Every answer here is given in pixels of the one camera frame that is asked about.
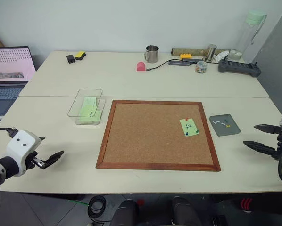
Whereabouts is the grey flat tray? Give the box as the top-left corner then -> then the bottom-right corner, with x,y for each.
208,113 -> 241,137

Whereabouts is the clear bottle with green lid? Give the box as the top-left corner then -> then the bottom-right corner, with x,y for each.
236,9 -> 268,64

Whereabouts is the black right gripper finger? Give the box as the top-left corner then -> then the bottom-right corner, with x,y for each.
242,140 -> 280,161
254,124 -> 282,135

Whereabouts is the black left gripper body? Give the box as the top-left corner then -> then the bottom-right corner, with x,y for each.
25,152 -> 47,170

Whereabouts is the open laptop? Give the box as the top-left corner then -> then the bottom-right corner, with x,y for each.
0,46 -> 37,116

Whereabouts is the stack of green notes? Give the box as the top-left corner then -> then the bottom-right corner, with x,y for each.
78,95 -> 102,124

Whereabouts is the black handheld controller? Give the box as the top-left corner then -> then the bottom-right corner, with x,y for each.
217,58 -> 262,79

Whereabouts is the wood framed cork board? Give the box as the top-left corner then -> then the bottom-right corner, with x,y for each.
95,99 -> 222,172

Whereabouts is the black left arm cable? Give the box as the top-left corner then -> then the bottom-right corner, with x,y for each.
0,127 -> 18,142

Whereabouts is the clear plastic box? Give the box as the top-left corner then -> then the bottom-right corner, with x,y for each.
66,88 -> 107,126

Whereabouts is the small jar of pins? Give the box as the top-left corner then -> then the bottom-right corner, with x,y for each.
195,60 -> 208,75

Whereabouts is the brown rolled tube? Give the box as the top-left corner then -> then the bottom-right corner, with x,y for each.
171,48 -> 232,57

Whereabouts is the grey USB hub with cable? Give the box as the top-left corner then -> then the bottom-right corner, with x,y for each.
145,59 -> 191,72

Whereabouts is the coiled black cable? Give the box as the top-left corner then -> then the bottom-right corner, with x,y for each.
87,195 -> 108,219

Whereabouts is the yellow and black eraser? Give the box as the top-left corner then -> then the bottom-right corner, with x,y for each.
75,50 -> 87,61

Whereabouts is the crumpled white paper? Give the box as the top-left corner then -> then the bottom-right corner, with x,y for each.
214,50 -> 230,63

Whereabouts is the clear round container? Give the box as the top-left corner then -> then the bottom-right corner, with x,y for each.
228,49 -> 244,63

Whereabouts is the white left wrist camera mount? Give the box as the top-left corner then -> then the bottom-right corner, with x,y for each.
5,129 -> 42,178

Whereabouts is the stainless steel mug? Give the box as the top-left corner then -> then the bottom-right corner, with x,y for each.
144,45 -> 160,64

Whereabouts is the green cable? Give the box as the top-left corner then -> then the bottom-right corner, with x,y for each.
67,198 -> 90,207

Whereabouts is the grey partition panel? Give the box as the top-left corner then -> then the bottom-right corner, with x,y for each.
254,0 -> 282,116

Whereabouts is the dark rounded shape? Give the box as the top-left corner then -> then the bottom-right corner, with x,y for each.
111,199 -> 140,226
171,196 -> 203,226

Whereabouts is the metal cylinder cup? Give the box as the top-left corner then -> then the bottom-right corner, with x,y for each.
202,44 -> 218,63

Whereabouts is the red ribbed part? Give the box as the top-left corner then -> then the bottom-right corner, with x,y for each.
241,198 -> 253,210

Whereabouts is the green paper note with writing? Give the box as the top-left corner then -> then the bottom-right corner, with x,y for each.
179,117 -> 200,137

